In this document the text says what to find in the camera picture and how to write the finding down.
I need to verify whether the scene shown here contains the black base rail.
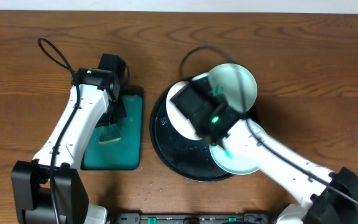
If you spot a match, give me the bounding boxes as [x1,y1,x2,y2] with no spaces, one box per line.
[114,213,271,224]

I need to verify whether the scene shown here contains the green yellow sponge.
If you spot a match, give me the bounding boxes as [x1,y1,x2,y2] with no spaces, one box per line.
[99,124,121,144]

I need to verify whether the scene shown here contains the round black tray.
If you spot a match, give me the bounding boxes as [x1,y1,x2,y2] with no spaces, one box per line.
[150,90,233,182]

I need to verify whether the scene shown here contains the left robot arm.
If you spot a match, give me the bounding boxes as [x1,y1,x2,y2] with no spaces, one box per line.
[11,68,126,223]

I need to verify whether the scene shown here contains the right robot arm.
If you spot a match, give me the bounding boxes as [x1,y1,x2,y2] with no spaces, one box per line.
[192,94,358,223]

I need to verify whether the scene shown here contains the white plate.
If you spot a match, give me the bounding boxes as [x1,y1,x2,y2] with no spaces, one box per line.
[165,81,201,141]

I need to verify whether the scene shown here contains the mint plate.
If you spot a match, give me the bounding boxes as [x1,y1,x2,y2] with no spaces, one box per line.
[209,121,267,175]
[208,63,257,113]

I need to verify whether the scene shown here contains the rectangular black green tray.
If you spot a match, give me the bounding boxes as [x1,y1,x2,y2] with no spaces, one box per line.
[81,86,144,170]

